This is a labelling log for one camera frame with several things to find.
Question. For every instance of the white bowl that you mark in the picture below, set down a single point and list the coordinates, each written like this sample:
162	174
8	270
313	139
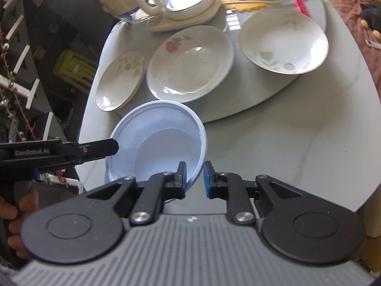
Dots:
155	137

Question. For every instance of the dark monkey plush toy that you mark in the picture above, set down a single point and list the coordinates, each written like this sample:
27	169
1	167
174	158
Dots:
370	17

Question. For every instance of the floral deep plate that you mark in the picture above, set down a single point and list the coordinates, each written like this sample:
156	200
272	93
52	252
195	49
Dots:
283	41

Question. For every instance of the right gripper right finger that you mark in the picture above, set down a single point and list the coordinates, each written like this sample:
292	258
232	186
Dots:
236	192

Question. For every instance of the green stacked stools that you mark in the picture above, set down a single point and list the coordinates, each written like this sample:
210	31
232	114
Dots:
76	70

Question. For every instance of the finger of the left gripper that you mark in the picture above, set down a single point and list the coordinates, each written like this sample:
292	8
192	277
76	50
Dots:
96	150

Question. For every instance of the white remote control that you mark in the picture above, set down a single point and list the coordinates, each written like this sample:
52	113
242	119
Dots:
373	44

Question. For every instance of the cream kettle base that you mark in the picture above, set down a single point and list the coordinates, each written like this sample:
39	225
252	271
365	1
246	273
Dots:
200	14

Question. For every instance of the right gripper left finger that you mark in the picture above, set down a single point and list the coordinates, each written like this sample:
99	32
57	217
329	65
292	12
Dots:
149	196

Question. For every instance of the pink blanket sofa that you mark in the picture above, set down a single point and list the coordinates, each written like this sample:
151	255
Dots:
349	11

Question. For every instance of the pink flower deep plate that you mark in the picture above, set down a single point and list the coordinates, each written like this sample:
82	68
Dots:
190	64

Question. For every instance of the dark shelf with white brackets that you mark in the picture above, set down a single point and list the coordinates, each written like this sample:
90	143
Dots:
26	114

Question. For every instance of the person's left hand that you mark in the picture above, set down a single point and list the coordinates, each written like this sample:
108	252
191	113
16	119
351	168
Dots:
28	204

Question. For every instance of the grey lazy susan turntable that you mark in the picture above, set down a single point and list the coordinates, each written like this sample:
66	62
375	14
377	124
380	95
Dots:
245	86

